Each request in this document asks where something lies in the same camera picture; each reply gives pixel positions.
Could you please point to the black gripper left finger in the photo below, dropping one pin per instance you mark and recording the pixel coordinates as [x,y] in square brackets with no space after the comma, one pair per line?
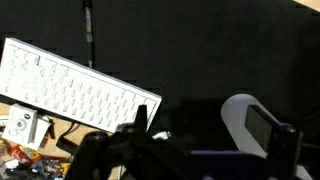
[133,153]

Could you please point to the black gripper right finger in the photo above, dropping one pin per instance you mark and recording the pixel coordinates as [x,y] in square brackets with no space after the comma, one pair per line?
[283,146]

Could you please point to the translucent white spray bottle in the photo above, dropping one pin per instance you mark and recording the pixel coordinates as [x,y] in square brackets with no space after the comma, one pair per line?
[235,120]

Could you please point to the small white plug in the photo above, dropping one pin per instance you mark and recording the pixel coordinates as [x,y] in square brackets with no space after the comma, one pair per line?
[161,135]

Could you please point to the dark snack packet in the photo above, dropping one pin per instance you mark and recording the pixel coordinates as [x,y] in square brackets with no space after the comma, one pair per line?
[53,165]

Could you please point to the white computer keyboard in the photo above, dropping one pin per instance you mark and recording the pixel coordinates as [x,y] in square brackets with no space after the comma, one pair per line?
[66,86]

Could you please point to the red snack packet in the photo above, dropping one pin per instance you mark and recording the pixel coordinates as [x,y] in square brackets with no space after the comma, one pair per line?
[25,155]

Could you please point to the white device box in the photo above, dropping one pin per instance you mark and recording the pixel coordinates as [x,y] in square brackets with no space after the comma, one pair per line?
[20,125]

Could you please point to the black desk mat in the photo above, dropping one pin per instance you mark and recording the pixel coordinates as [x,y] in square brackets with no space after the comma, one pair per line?
[200,50]

